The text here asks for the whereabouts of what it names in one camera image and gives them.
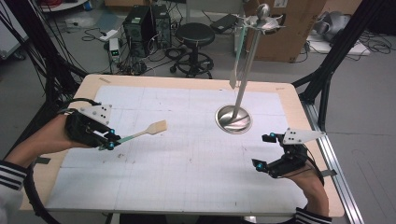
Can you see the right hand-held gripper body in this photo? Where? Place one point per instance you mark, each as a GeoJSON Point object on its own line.
{"type": "Point", "coordinates": [294, 155]}

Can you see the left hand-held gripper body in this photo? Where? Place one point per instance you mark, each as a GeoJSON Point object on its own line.
{"type": "Point", "coordinates": [84, 127]}

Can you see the steel utensil rack stand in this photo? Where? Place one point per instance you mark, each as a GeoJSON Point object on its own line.
{"type": "Point", "coordinates": [246, 77]}

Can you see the person's left hand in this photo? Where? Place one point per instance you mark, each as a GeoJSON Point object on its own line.
{"type": "Point", "coordinates": [56, 133]}

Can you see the person's right hand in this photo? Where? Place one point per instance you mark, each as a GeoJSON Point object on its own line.
{"type": "Point", "coordinates": [306, 186]}

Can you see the grey tape tab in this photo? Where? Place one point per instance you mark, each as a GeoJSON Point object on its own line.
{"type": "Point", "coordinates": [42, 160]}
{"type": "Point", "coordinates": [328, 173]}

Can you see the white grid mat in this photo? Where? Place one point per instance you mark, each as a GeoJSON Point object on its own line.
{"type": "Point", "coordinates": [186, 155]}

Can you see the white power supply unit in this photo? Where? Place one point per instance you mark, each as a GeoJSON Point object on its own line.
{"type": "Point", "coordinates": [114, 49]}

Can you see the white power strip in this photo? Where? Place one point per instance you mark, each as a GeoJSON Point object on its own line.
{"type": "Point", "coordinates": [108, 35]}

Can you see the large cardboard box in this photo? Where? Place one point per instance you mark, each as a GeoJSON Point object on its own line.
{"type": "Point", "coordinates": [295, 40]}

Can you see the black computer tower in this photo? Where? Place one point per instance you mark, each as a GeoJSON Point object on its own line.
{"type": "Point", "coordinates": [138, 28]}
{"type": "Point", "coordinates": [162, 25]}

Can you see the white panel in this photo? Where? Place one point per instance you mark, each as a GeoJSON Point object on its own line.
{"type": "Point", "coordinates": [11, 34]}

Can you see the white flat board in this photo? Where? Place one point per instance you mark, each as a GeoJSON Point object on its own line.
{"type": "Point", "coordinates": [355, 48]}

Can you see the black flat device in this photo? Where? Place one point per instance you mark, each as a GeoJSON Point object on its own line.
{"type": "Point", "coordinates": [223, 23]}

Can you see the round white table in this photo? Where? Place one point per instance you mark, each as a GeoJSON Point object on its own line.
{"type": "Point", "coordinates": [62, 4]}

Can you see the black round stool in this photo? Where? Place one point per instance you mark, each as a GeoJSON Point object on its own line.
{"type": "Point", "coordinates": [195, 34]}

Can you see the grey plastic cover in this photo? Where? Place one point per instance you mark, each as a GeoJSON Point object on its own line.
{"type": "Point", "coordinates": [333, 23]}

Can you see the black metal frame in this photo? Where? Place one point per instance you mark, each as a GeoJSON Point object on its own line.
{"type": "Point", "coordinates": [25, 25]}
{"type": "Point", "coordinates": [342, 40]}

